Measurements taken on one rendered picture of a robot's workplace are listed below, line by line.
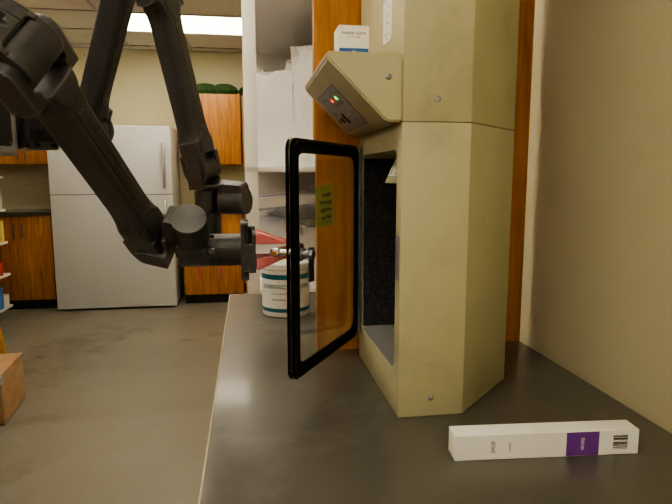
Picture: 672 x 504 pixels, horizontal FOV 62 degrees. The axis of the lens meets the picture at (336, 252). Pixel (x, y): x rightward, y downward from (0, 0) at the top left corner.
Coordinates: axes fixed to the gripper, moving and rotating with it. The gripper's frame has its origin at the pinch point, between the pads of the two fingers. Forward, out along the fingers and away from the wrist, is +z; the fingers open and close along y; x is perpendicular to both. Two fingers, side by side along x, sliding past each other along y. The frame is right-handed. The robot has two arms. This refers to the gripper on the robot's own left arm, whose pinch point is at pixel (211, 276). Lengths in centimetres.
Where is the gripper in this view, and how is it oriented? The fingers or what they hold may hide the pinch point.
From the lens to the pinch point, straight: 131.4
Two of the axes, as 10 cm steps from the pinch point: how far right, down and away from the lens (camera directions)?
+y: 9.9, -0.3, 1.5
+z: 0.1, 9.9, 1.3
